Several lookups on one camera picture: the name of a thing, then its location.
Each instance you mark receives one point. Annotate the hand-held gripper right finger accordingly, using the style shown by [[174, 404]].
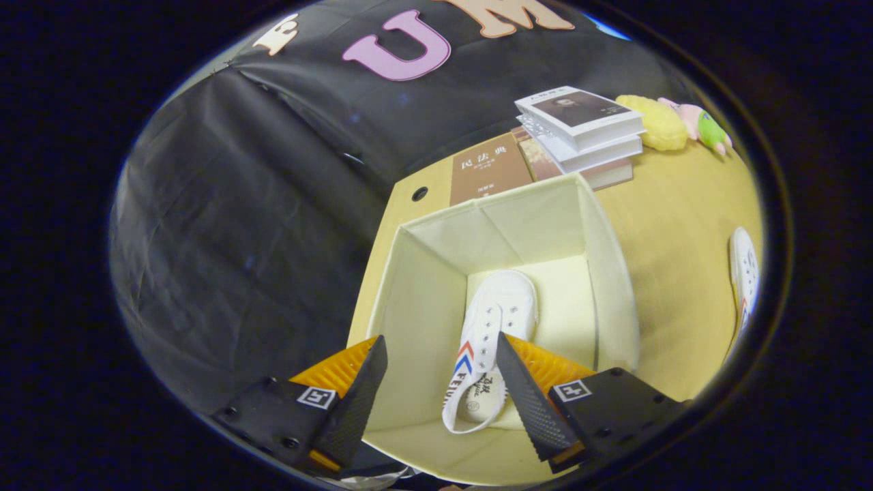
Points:
[[528, 402]]

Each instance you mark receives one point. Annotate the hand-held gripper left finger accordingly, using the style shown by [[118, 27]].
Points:
[[358, 409]]

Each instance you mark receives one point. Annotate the white shoe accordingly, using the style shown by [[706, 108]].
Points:
[[743, 273], [494, 307]]

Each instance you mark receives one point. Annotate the fabric storage box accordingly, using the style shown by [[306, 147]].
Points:
[[423, 300]]

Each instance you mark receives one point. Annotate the black backdrop cloth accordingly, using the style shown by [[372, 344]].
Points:
[[239, 239]]

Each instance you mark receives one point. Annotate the thin brown book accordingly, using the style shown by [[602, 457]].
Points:
[[487, 170]]

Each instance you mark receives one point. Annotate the thick brown book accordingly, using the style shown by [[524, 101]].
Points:
[[614, 176]]

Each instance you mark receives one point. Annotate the plain white book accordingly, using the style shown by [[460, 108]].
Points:
[[600, 153]]

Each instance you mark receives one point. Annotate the white book with portrait cover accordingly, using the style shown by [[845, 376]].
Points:
[[580, 112]]

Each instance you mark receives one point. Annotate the yellow round plush cushion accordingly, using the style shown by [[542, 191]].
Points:
[[655, 123]]

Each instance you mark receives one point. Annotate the pink and green plush toy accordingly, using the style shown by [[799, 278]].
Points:
[[709, 129]]

